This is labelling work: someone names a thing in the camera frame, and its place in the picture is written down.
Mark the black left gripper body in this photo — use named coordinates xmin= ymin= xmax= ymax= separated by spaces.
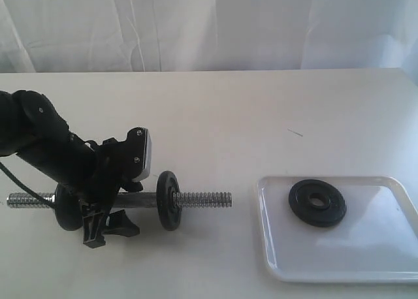
xmin=77 ymin=136 xmax=144 ymax=212

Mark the black weight plate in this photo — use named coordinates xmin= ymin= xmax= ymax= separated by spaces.
xmin=54 ymin=184 xmax=82 ymax=231
xmin=288 ymin=179 xmax=347 ymax=228
xmin=156 ymin=171 xmax=182 ymax=231

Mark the chrome threaded dumbbell bar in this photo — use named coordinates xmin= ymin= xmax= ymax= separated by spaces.
xmin=7 ymin=192 xmax=233 ymax=208

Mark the white rectangular plastic tray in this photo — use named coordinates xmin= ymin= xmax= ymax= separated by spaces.
xmin=255 ymin=176 xmax=417 ymax=283

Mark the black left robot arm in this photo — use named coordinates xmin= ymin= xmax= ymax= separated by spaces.
xmin=1 ymin=90 xmax=151 ymax=248

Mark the white backdrop curtain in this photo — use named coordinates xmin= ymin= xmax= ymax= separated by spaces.
xmin=1 ymin=0 xmax=417 ymax=72

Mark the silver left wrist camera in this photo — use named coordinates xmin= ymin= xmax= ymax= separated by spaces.
xmin=125 ymin=127 xmax=152 ymax=183

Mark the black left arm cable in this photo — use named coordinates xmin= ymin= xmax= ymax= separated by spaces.
xmin=0 ymin=161 xmax=56 ymax=209

